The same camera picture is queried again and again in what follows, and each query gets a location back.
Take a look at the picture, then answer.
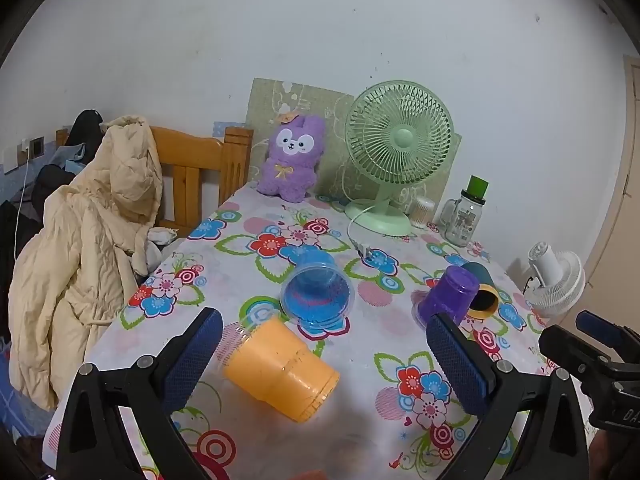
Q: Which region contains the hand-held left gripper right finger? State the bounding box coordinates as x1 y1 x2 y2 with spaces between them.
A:
425 311 591 480

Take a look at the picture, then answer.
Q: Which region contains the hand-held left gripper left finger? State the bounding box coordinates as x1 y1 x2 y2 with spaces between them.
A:
56 306 224 480

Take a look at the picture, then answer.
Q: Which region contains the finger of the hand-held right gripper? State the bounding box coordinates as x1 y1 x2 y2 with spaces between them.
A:
575 310 640 361
538 324 623 390

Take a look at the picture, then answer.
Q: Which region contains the orange plastic cup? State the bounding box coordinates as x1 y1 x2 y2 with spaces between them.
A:
218 317 341 423

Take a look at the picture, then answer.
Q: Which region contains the dark teal cup yellow rim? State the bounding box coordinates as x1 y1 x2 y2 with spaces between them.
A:
460 261 499 318

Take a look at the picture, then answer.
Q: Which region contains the purple plastic cup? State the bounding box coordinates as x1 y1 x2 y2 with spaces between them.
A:
412 265 481 331

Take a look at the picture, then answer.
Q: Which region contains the blue plastic cup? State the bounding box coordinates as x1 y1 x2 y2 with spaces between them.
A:
280 251 357 330

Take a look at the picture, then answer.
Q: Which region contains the small ribbed glass cup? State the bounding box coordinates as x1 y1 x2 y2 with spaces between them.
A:
409 196 438 230

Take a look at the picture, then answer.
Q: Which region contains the white desk fan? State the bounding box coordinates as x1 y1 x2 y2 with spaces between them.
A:
522 241 587 318

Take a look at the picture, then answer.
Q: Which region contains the floral tablecloth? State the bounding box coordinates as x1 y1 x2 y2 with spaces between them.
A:
42 182 601 480

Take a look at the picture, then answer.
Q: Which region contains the grey cloth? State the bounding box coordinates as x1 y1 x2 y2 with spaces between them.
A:
144 226 177 267

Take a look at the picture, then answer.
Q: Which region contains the beige padded coat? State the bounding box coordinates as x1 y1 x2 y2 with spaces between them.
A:
8 116 166 411

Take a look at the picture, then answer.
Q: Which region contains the glass jar mug green lid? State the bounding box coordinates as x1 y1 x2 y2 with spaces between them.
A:
440 175 488 247

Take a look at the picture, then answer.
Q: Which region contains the beige door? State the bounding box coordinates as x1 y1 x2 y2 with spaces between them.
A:
582 55 640 303

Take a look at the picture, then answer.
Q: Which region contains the wooden chair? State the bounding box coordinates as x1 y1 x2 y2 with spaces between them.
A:
56 126 254 238

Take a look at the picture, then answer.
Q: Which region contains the purple plush bunny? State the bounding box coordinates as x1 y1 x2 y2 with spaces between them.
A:
256 114 327 204

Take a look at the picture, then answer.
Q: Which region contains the green desk fan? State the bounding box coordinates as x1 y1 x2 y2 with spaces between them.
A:
344 80 455 237

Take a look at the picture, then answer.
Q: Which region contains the black garment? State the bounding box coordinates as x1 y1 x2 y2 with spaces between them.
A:
66 109 104 166

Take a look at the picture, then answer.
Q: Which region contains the green patterned board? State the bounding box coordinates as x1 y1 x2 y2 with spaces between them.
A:
245 78 462 221

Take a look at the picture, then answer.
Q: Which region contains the white fan power cable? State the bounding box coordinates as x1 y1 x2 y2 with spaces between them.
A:
346 202 373 261

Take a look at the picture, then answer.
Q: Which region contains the white charging cable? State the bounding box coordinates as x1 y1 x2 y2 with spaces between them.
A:
14 157 30 258

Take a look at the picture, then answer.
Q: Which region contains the wall socket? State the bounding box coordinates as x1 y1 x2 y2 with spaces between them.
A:
4 136 45 167

